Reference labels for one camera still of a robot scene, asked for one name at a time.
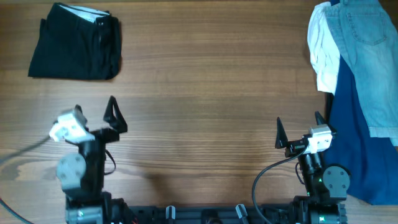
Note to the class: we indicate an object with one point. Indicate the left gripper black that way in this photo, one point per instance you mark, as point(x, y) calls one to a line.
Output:
point(119, 123)

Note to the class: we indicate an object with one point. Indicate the light blue denim shorts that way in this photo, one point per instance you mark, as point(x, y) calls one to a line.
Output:
point(367, 40)

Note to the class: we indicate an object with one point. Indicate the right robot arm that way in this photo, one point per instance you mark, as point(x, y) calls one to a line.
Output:
point(326, 185)

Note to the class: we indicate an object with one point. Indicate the black shorts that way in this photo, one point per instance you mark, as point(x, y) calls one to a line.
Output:
point(79, 43)

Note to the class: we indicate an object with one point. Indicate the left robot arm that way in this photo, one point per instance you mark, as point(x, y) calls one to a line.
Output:
point(81, 174)

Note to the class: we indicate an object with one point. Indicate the blue cloth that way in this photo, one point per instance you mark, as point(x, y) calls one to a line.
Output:
point(372, 162)

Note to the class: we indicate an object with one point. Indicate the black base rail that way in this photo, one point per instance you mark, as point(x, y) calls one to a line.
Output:
point(275, 213)

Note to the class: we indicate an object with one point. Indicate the white shirt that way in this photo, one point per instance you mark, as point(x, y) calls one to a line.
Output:
point(324, 54)

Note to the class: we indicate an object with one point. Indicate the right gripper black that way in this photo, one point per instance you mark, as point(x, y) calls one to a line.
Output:
point(296, 147)

